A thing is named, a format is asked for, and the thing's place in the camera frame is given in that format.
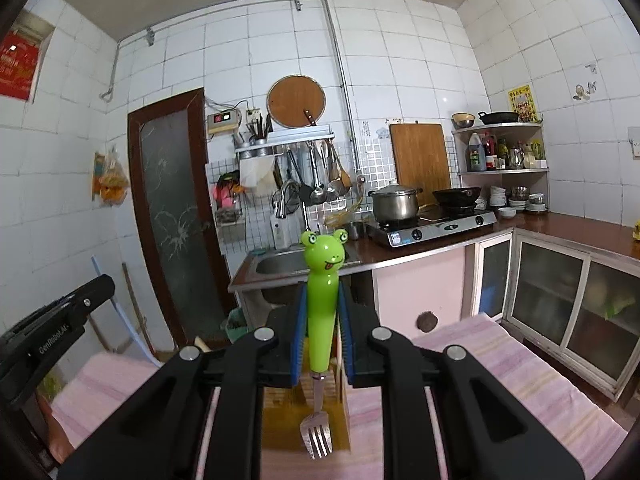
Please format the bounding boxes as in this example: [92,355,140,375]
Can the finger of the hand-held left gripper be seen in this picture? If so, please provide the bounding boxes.
[59,274,116,334]

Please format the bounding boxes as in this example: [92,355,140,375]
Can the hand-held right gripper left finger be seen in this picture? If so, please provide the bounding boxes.
[57,284,308,480]

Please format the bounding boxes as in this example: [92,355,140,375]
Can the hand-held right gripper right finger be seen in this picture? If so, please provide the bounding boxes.
[340,287,586,480]

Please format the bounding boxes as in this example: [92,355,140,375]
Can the green frog handle fork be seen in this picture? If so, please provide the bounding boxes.
[299,228,349,461]

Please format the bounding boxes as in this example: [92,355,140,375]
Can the yellow wooden utensil holder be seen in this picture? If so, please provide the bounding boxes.
[262,320,353,453]

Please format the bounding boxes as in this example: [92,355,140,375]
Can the person's left forearm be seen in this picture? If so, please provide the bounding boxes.
[32,395,68,466]

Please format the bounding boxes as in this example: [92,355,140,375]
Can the wooden stick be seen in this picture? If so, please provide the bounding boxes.
[122,262,151,356]

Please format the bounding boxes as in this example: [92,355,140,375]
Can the green bucket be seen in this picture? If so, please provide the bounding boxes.
[226,310,251,343]

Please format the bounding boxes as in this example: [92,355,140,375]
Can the stainless steel sink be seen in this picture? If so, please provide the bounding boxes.
[229,245,363,293]

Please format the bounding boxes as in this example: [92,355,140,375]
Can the hanging plastic bag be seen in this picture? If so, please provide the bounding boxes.
[92,147,130,207]

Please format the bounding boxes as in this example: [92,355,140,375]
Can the white plastic bottle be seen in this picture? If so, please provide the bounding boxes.
[270,215,291,251]

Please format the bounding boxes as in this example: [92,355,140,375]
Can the dark wooden frosted glass door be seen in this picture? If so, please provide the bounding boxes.
[127,87,236,356]

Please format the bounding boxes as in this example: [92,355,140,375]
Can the steel gas stove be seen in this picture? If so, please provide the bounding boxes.
[366,208,498,248]

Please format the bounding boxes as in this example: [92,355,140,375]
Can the pink striped tablecloth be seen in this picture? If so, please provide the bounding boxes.
[50,312,628,480]

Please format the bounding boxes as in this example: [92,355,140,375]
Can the steel faucet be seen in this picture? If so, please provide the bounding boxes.
[272,179,313,233]

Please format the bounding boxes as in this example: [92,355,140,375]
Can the steel pot with lid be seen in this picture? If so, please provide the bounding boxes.
[368,180,423,223]

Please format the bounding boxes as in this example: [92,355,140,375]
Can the steel hanging ladle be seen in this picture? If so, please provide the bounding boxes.
[310,145,328,205]

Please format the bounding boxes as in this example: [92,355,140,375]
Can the pink rubber gloves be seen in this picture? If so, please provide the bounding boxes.
[214,170,246,211]

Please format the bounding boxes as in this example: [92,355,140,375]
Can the hanging metal spatula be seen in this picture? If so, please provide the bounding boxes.
[327,142,353,196]

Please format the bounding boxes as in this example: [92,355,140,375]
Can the white hanging cloth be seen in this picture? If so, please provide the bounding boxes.
[239,157,276,195]

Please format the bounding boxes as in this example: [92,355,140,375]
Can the black wok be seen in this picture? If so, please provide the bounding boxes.
[431,186,483,212]

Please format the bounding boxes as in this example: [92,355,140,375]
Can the rectangular wooden cutting board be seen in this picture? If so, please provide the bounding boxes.
[389,122,453,206]

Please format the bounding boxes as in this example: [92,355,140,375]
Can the white glass door cabinet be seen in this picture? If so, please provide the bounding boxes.
[472,230,640,401]

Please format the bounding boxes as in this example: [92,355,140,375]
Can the beige controller box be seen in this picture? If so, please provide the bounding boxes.
[207,110,241,135]

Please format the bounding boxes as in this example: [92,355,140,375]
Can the metal utensil cup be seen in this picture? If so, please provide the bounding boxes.
[248,112,273,143]

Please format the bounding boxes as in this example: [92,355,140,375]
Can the large dark sauce bottle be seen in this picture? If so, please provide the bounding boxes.
[466,131,487,172]

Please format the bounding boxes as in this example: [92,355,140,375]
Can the round wooden cutting board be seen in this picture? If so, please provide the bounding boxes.
[266,74,327,130]

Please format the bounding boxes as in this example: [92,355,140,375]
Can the row of condiment bottles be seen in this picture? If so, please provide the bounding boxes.
[484,135,546,171]

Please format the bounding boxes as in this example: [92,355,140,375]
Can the white corner shelf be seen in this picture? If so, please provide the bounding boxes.
[451,121,551,176]

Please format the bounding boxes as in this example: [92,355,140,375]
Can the yellow hose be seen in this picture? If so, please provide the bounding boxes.
[325,200,371,227]

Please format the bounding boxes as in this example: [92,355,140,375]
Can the metal wall rack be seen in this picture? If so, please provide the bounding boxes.
[235,124,336,158]

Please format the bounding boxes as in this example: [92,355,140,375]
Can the red wall poster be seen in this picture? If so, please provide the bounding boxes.
[0,30,41,98]

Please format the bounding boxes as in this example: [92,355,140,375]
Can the black handled pan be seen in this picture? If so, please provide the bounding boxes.
[477,110,521,126]

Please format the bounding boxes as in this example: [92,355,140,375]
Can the metal wall pipe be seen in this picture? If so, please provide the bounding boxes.
[102,0,361,186]

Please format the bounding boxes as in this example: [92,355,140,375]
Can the yellow wall poster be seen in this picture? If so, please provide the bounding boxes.
[507,83,538,123]

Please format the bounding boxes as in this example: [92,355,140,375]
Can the wall sticker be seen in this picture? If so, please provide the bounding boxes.
[572,80,601,102]

